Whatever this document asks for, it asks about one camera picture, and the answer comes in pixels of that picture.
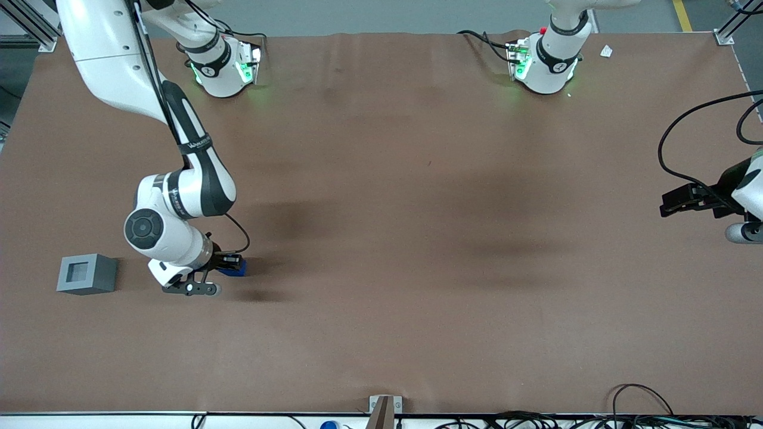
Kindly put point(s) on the gray camera mount bracket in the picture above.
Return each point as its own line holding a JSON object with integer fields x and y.
{"x": 385, "y": 408}

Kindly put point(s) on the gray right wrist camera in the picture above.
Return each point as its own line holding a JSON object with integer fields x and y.
{"x": 194, "y": 288}

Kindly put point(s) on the gray square base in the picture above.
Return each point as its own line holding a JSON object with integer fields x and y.
{"x": 95, "y": 277}

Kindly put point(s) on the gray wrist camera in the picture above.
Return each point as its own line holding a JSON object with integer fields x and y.
{"x": 742, "y": 233}
{"x": 194, "y": 288}

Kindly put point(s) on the white paper scrap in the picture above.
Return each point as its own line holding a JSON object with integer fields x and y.
{"x": 606, "y": 51}

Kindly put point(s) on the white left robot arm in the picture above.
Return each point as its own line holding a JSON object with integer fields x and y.
{"x": 551, "y": 62}

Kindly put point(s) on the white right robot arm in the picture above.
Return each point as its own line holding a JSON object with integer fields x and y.
{"x": 119, "y": 65}

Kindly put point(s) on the blue plastic part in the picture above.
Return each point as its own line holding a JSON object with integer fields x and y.
{"x": 240, "y": 271}

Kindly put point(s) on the yellow floor tape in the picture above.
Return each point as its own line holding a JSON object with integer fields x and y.
{"x": 683, "y": 16}

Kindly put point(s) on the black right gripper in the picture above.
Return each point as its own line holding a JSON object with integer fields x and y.
{"x": 219, "y": 260}

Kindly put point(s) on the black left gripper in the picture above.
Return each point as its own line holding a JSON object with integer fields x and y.
{"x": 728, "y": 183}

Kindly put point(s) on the aluminium frame post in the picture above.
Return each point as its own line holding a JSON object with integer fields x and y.
{"x": 33, "y": 30}
{"x": 732, "y": 27}

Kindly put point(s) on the brown table mat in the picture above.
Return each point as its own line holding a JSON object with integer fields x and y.
{"x": 381, "y": 179}

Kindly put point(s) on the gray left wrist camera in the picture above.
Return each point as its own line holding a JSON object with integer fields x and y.
{"x": 742, "y": 233}

